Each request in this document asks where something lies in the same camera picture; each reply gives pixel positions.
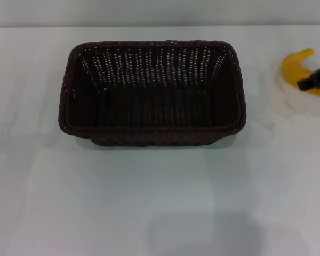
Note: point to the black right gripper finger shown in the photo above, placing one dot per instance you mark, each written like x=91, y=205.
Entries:
x=316, y=78

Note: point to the yellow banana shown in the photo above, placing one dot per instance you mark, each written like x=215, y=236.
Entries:
x=292, y=66

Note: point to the black woven basket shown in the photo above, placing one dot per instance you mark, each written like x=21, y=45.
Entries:
x=154, y=112

